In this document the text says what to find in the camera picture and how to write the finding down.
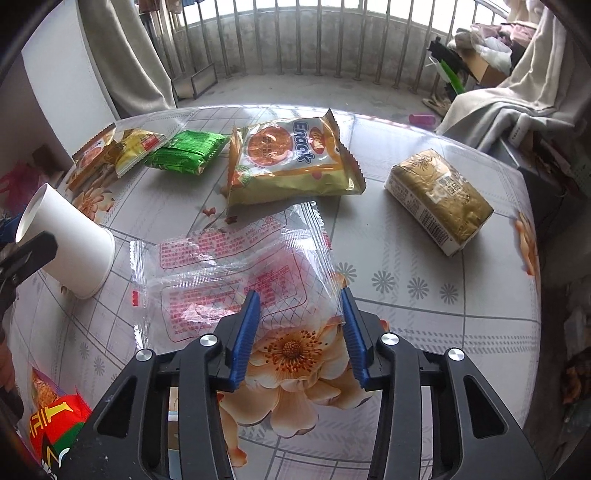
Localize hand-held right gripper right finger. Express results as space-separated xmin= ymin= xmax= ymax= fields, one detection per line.
xmin=340 ymin=287 xmax=543 ymax=480

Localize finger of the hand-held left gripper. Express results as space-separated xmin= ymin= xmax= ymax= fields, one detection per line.
xmin=0 ymin=231 xmax=58 ymax=287
xmin=0 ymin=273 xmax=24 ymax=319

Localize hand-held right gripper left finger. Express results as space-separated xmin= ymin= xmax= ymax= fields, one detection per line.
xmin=65 ymin=291 xmax=262 ymax=480

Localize white paper cup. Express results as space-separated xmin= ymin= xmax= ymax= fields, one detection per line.
xmin=15 ymin=183 xmax=115 ymax=300

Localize clear wrapper with red print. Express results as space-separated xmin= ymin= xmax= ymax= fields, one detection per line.
xmin=129 ymin=202 xmax=345 ymax=344

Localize orange snack packet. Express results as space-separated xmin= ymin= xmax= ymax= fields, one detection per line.
xmin=67 ymin=124 xmax=122 ymax=192

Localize green foil packet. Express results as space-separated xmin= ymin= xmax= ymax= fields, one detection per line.
xmin=144 ymin=130 xmax=230 ymax=176

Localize pink plastic bag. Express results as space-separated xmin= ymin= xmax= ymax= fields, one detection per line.
xmin=0 ymin=159 xmax=42 ymax=208

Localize brown paper bag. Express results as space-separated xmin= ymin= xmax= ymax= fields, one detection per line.
xmin=32 ymin=145 xmax=65 ymax=185

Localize green potato chips bag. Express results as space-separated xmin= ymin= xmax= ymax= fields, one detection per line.
xmin=28 ymin=367 xmax=93 ymax=467

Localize small yellow snack packet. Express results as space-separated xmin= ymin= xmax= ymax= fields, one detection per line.
xmin=115 ymin=129 xmax=165 ymax=178

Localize gold foil pack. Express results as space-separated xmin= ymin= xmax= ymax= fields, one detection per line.
xmin=384 ymin=148 xmax=495 ymax=257

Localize yellow snack bag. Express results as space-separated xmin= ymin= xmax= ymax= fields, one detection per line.
xmin=225 ymin=108 xmax=367 ymax=217

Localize beige curtain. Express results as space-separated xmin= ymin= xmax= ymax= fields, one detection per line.
xmin=436 ymin=4 xmax=575 ymax=153
xmin=76 ymin=0 xmax=178 ymax=118

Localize framed panel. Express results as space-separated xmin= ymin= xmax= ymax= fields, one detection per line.
xmin=172 ymin=62 xmax=219 ymax=100

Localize cardboard box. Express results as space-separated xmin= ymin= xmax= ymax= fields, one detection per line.
xmin=455 ymin=46 xmax=513 ymax=88

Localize metal balcony railing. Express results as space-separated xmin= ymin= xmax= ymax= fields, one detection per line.
xmin=139 ymin=0 xmax=509 ymax=93

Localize pile of clothes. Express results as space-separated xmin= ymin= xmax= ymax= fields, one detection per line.
xmin=455 ymin=21 xmax=539 ymax=49

